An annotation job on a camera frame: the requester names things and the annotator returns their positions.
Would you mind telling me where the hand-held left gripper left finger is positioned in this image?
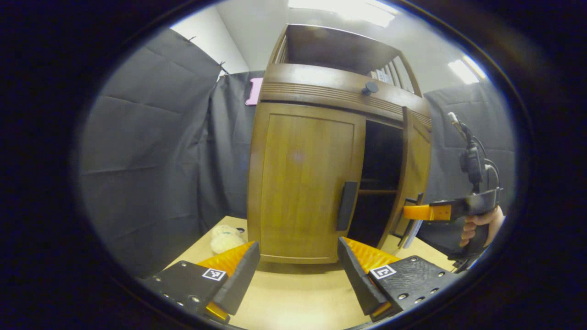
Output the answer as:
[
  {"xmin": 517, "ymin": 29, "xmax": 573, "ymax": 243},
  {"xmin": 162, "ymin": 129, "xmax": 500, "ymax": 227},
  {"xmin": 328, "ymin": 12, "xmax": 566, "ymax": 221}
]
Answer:
[{"xmin": 140, "ymin": 241, "xmax": 261, "ymax": 324}]

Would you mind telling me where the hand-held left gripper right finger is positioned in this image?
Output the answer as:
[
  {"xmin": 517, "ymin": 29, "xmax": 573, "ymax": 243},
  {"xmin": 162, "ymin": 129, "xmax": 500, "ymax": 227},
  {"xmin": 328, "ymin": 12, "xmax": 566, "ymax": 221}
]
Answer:
[{"xmin": 337, "ymin": 237, "xmax": 459, "ymax": 321}]

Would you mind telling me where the wooden shoe cabinet door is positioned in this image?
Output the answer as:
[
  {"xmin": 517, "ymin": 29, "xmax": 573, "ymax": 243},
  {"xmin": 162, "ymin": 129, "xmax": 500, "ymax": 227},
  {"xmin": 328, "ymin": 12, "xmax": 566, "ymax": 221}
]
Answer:
[
  {"xmin": 248, "ymin": 102, "xmax": 366, "ymax": 264},
  {"xmin": 378, "ymin": 106, "xmax": 432, "ymax": 255}
]

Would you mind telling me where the wooden double-door shoe cabinet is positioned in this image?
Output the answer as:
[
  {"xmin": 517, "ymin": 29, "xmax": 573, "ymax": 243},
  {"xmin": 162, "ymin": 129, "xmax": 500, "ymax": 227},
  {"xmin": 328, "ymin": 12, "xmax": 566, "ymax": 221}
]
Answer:
[{"xmin": 247, "ymin": 24, "xmax": 434, "ymax": 265}]

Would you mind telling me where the cream plush toy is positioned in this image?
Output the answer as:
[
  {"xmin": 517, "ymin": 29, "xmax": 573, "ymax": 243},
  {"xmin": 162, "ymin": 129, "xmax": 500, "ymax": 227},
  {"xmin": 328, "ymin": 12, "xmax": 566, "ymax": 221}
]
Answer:
[{"xmin": 210, "ymin": 225, "xmax": 246, "ymax": 255}]

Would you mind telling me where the small ceiling light panel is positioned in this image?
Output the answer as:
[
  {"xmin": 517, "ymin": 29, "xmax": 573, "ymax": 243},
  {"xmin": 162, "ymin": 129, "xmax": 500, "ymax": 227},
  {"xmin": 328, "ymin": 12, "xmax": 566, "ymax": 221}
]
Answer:
[{"xmin": 447, "ymin": 55, "xmax": 487, "ymax": 85}]

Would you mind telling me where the large ceiling light panel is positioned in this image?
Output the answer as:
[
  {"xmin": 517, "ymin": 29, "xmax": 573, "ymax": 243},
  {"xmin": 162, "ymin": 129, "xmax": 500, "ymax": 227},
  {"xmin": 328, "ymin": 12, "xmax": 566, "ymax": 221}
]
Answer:
[{"xmin": 288, "ymin": 0, "xmax": 397, "ymax": 27}]

